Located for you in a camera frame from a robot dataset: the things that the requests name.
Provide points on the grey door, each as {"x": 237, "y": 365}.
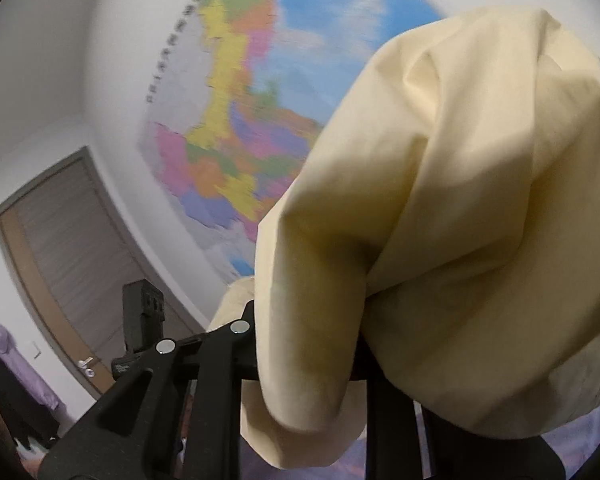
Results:
{"x": 65, "y": 260}

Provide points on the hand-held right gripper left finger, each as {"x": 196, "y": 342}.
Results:
{"x": 215, "y": 360}

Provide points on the colourful wall map poster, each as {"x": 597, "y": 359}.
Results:
{"x": 260, "y": 125}

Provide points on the dark hanging garment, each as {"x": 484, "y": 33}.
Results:
{"x": 10, "y": 410}

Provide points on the purple hanging garment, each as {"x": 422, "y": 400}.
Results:
{"x": 15, "y": 355}

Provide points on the small white wall switch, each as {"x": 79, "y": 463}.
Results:
{"x": 34, "y": 351}

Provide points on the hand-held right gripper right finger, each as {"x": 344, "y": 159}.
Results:
{"x": 390, "y": 435}

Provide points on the purple bedsheet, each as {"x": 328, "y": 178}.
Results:
{"x": 575, "y": 445}

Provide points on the cream shirt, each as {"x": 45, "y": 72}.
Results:
{"x": 455, "y": 220}

